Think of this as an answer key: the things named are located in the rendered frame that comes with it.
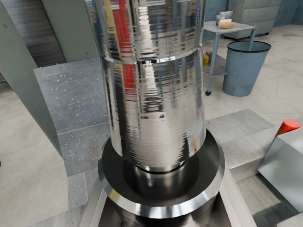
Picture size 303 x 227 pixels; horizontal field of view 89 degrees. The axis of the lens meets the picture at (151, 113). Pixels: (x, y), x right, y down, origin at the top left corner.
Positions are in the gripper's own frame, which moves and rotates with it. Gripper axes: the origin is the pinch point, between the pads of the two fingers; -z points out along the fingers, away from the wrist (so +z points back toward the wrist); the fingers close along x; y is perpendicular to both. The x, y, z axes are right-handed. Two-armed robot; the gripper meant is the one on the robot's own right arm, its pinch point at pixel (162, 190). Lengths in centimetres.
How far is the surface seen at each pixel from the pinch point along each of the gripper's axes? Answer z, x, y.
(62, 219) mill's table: -4.9, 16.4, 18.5
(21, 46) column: -28.8, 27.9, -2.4
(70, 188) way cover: -12.9, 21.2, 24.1
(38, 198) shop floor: -52, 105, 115
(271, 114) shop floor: -144, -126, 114
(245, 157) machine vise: -7.3, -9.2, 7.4
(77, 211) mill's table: -6.1, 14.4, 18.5
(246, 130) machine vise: -15.5, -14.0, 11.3
